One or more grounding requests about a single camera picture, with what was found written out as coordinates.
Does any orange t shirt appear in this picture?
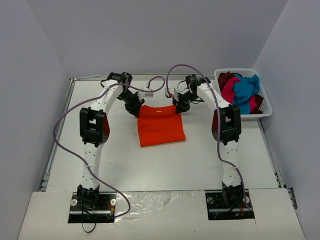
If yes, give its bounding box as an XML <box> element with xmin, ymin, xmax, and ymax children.
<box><xmin>137</xmin><ymin>105</ymin><xmax>186</xmax><ymax>147</ymax></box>

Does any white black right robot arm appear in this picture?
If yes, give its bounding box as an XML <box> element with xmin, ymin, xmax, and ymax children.
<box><xmin>172</xmin><ymin>74</ymin><xmax>244</xmax><ymax>207</ymax></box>

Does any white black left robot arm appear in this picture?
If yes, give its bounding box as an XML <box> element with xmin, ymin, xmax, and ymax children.
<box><xmin>77</xmin><ymin>72</ymin><xmax>145</xmax><ymax>209</ymax></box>

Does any pink t shirt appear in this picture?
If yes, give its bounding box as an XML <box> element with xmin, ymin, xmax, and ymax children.
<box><xmin>221</xmin><ymin>77</ymin><xmax>262</xmax><ymax>114</ymax></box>

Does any dark red t shirt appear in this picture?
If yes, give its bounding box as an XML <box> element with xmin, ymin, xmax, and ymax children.
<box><xmin>218</xmin><ymin>71</ymin><xmax>236</xmax><ymax>89</ymax></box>

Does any blue t shirt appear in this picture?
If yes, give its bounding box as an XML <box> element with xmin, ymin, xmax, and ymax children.
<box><xmin>232</xmin><ymin>73</ymin><xmax>263</xmax><ymax>115</ymax></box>

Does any white plastic laundry basket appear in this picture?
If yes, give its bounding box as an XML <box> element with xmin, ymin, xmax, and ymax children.
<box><xmin>214</xmin><ymin>68</ymin><xmax>273</xmax><ymax>121</ymax></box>

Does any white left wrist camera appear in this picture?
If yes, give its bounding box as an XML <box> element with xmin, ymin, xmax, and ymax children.
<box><xmin>139</xmin><ymin>87</ymin><xmax>154</xmax><ymax>99</ymax></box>

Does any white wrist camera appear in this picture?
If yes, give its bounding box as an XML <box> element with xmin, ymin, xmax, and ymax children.
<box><xmin>164</xmin><ymin>87</ymin><xmax>179</xmax><ymax>102</ymax></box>
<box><xmin>139</xmin><ymin>87</ymin><xmax>154</xmax><ymax>99</ymax></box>

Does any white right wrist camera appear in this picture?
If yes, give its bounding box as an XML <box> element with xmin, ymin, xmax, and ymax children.
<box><xmin>164</xmin><ymin>87</ymin><xmax>179</xmax><ymax>102</ymax></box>

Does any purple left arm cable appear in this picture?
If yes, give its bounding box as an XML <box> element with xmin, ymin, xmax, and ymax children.
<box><xmin>52</xmin><ymin>75</ymin><xmax>167</xmax><ymax>218</ymax></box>

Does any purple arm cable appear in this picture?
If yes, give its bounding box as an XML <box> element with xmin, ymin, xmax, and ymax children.
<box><xmin>165</xmin><ymin>64</ymin><xmax>253</xmax><ymax>212</ymax></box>
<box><xmin>52</xmin><ymin>75</ymin><xmax>167</xmax><ymax>218</ymax></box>

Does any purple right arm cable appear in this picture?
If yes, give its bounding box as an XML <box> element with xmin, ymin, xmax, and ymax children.
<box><xmin>165</xmin><ymin>64</ymin><xmax>253</xmax><ymax>212</ymax></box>

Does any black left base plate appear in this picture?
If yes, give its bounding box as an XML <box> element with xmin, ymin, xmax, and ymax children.
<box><xmin>68</xmin><ymin>193</ymin><xmax>117</xmax><ymax>224</ymax></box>

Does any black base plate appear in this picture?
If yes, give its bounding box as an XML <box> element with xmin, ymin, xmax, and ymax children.
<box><xmin>205</xmin><ymin>190</ymin><xmax>255</xmax><ymax>221</ymax></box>
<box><xmin>68</xmin><ymin>193</ymin><xmax>117</xmax><ymax>224</ymax></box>

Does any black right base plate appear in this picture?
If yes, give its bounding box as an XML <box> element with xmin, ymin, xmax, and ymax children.
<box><xmin>205</xmin><ymin>190</ymin><xmax>255</xmax><ymax>221</ymax></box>

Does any thin black cable loop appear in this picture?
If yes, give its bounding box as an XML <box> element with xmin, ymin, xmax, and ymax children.
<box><xmin>80</xmin><ymin>214</ymin><xmax>98</xmax><ymax>234</ymax></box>

